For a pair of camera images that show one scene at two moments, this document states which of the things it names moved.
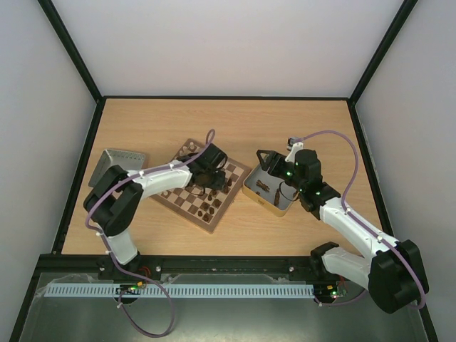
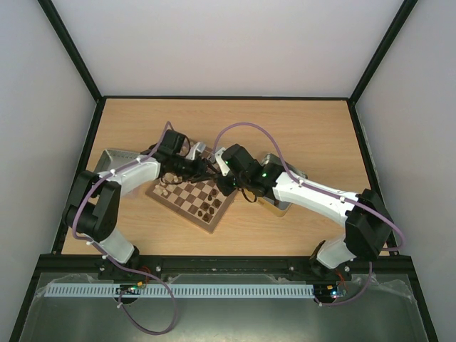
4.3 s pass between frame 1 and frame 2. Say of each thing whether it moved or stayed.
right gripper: moved
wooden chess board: stayed
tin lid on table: stayed
